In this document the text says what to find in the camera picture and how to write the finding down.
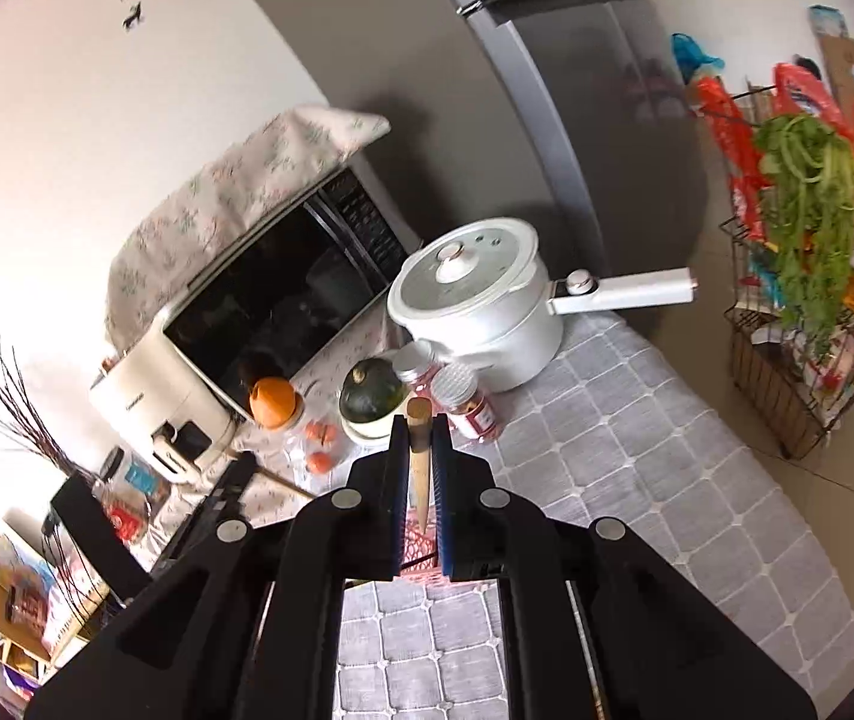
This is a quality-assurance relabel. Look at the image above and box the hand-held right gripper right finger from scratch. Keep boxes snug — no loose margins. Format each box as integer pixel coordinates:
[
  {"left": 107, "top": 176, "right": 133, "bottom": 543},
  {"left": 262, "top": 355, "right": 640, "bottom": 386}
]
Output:
[{"left": 431, "top": 412, "right": 819, "bottom": 720}]

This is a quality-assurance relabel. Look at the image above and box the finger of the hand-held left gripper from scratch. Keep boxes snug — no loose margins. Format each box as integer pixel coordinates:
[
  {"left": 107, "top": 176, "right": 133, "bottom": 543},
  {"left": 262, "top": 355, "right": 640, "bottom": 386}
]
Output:
[{"left": 149, "top": 452, "right": 261, "bottom": 580}]

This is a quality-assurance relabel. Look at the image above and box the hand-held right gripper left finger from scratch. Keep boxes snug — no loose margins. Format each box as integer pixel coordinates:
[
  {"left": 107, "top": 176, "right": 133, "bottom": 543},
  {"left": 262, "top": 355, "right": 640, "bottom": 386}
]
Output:
[{"left": 22, "top": 414, "right": 411, "bottom": 720}]

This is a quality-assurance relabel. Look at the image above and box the pink perforated plastic basket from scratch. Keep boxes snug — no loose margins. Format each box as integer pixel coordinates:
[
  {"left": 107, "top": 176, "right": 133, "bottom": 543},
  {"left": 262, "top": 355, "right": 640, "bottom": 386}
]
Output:
[{"left": 397, "top": 527, "right": 444, "bottom": 580}]

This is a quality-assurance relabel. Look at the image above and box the white ceramic bowl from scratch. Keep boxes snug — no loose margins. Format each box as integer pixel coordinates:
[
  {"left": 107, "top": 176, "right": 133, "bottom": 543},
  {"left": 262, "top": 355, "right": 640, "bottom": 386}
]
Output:
[{"left": 342, "top": 414, "right": 396, "bottom": 446}]

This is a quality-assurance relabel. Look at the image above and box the glass jar with blue label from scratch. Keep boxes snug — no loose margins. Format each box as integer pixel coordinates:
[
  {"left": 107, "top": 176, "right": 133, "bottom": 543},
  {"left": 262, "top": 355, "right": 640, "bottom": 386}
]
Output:
[{"left": 99, "top": 446, "right": 174, "bottom": 500}]

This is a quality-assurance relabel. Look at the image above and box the clear glass jar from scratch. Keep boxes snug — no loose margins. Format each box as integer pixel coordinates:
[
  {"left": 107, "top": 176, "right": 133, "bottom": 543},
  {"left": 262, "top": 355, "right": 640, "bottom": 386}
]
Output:
[{"left": 279, "top": 401, "right": 344, "bottom": 479}]

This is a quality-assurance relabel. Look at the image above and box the labelled jar of red berries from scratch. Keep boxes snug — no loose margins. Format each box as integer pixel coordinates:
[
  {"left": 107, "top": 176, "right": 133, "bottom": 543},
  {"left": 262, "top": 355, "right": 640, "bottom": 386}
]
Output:
[{"left": 430, "top": 363, "right": 504, "bottom": 446}]

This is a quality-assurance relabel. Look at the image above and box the glass jar with red label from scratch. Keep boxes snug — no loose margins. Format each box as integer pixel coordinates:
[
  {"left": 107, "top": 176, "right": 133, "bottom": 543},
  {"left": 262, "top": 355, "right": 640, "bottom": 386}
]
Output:
[{"left": 92, "top": 475, "right": 166, "bottom": 545}]

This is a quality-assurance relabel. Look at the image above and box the dark green squash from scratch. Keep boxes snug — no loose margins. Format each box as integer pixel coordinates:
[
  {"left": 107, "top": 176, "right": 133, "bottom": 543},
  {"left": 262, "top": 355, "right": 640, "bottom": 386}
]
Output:
[{"left": 339, "top": 358, "right": 408, "bottom": 423}]

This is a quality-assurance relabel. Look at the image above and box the large orange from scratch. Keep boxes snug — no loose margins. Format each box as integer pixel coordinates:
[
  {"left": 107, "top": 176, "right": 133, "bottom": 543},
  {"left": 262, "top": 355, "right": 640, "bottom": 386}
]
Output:
[{"left": 248, "top": 376, "right": 297, "bottom": 430}]

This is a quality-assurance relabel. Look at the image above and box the tall jar of red berries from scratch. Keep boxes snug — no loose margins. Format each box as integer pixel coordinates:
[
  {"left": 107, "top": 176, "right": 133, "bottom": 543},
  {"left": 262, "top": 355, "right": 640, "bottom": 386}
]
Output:
[{"left": 392, "top": 340, "right": 444, "bottom": 398}]

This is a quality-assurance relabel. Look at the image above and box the cream air fryer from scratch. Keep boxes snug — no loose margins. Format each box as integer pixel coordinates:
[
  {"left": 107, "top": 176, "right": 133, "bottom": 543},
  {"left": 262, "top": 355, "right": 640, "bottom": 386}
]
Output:
[{"left": 89, "top": 330, "right": 242, "bottom": 485}]

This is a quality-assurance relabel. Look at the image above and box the white electric cooking pot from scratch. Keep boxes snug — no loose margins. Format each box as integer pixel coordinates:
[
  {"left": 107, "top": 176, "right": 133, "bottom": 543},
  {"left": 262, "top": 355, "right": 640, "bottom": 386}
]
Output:
[{"left": 386, "top": 219, "right": 699, "bottom": 394}]

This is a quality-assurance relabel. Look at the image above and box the grey checked tablecloth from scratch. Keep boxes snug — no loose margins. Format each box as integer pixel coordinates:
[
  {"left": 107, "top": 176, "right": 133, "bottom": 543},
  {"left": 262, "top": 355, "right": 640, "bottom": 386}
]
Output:
[{"left": 335, "top": 311, "right": 854, "bottom": 720}]

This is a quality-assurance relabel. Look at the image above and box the bundle of dry branches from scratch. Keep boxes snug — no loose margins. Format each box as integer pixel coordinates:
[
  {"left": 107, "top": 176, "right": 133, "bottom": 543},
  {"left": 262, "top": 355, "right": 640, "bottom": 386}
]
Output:
[{"left": 0, "top": 337, "right": 103, "bottom": 485}]

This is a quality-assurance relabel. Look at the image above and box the black microwave oven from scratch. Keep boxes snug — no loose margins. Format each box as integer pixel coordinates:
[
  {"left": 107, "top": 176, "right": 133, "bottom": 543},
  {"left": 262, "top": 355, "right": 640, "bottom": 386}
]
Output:
[{"left": 161, "top": 169, "right": 414, "bottom": 421}]

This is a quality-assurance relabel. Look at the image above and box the glass pot lid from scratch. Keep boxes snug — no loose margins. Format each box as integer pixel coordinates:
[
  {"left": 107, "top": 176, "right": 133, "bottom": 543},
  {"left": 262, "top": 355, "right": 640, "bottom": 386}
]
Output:
[{"left": 397, "top": 220, "right": 531, "bottom": 308}]

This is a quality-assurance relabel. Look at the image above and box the floral microwave cover cloth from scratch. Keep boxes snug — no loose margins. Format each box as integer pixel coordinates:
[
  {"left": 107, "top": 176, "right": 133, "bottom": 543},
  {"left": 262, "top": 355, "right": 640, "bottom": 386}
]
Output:
[{"left": 106, "top": 106, "right": 392, "bottom": 358}]

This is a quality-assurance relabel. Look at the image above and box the grey refrigerator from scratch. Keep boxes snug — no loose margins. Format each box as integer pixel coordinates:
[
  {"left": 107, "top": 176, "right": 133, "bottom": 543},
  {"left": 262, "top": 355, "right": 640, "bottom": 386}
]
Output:
[{"left": 206, "top": 0, "right": 709, "bottom": 301}]

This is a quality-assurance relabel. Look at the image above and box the bunch of green vegetables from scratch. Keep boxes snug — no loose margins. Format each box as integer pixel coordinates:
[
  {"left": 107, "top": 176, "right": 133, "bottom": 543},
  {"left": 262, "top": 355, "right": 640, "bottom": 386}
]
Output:
[{"left": 753, "top": 113, "right": 854, "bottom": 362}]

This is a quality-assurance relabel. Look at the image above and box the blue plastic bag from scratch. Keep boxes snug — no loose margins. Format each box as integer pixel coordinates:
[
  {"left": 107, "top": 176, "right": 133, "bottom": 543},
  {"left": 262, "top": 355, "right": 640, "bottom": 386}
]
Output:
[{"left": 670, "top": 31, "right": 726, "bottom": 85}]

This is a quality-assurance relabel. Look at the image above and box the brown cardboard piece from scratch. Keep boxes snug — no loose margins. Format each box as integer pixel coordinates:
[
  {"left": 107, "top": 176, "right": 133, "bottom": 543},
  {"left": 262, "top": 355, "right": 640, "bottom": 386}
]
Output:
[{"left": 808, "top": 5, "right": 854, "bottom": 115}]

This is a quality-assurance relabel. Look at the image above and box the black wire rack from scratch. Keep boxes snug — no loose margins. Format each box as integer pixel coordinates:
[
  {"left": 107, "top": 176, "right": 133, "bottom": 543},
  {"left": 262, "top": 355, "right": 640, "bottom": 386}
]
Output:
[{"left": 699, "top": 85, "right": 854, "bottom": 461}]

